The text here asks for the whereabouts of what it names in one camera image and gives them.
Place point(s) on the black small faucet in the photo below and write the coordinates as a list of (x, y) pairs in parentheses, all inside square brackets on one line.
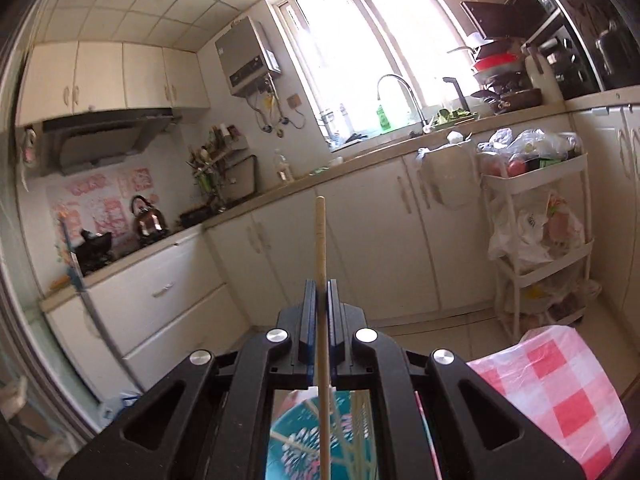
[(457, 87)]

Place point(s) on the white drawer cabinet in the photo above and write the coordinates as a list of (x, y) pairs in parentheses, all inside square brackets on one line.
[(160, 300)]

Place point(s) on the black gas stove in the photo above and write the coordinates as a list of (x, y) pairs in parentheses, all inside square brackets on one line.
[(95, 252)]

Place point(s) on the grey water heater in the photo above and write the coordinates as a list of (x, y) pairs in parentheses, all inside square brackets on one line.
[(245, 57)]

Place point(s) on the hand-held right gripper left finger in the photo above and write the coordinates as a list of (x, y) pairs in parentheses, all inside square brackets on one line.
[(311, 320)]

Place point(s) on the red white checkered tablecloth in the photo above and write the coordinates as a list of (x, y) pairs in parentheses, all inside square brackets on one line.
[(550, 395)]

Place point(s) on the red bowl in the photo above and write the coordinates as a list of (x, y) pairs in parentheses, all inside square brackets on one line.
[(497, 62)]

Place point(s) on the pink hanging item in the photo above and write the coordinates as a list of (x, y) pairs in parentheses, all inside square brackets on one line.
[(31, 147)]

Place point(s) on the blue mop head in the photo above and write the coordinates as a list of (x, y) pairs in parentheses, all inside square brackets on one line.
[(131, 399)]

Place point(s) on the green dish soap bottle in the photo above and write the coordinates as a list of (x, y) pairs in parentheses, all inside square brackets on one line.
[(383, 120)]

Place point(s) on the cream tall cabinets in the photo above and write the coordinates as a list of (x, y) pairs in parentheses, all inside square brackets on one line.
[(610, 200)]

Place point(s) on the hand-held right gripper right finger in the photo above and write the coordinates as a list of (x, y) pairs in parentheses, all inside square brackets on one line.
[(332, 320)]

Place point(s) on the wall utensil rack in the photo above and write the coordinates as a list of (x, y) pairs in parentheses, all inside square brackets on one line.
[(215, 160)]

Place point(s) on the wall power outlet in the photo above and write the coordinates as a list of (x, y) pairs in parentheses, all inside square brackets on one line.
[(295, 102)]

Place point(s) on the white plastic bag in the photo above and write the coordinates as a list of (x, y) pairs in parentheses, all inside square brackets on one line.
[(520, 235)]

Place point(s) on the black frying pan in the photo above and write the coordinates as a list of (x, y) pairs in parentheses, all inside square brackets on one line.
[(510, 97)]

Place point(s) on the metal mop pole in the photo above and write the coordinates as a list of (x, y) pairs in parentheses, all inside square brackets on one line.
[(95, 310)]

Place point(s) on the chrome sink faucet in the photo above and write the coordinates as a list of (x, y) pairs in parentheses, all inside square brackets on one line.
[(400, 82)]

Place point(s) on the green leafy vegetables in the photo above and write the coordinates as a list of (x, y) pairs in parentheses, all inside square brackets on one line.
[(452, 116)]

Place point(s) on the pink plastic bag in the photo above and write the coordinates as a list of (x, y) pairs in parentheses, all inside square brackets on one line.
[(565, 220)]

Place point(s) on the pink wall stickers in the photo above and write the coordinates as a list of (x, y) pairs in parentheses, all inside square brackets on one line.
[(95, 200)]

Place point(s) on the cream base cabinets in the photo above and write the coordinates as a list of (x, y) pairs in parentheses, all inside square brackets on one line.
[(380, 240)]

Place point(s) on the cream wall cabinets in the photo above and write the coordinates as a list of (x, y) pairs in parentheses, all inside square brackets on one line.
[(115, 80)]

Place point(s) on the teal patterned cup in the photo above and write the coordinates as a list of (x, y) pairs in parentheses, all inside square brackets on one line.
[(295, 427)]

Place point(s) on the white rolling cart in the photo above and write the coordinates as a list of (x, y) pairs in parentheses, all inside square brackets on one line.
[(545, 170)]

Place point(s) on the kitchen window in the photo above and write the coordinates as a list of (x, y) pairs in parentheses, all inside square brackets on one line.
[(370, 45)]

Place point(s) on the grey range hood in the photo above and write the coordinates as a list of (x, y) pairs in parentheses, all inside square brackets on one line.
[(100, 140)]

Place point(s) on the metal kettle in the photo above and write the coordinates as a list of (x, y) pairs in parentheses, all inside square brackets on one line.
[(148, 222)]

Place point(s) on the white plastic jug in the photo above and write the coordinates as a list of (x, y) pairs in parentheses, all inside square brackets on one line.
[(542, 77)]

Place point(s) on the clear plastic bottle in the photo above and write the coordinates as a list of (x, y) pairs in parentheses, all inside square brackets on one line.
[(283, 167)]

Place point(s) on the bags on cart shelf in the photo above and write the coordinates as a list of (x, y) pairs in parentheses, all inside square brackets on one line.
[(530, 147)]

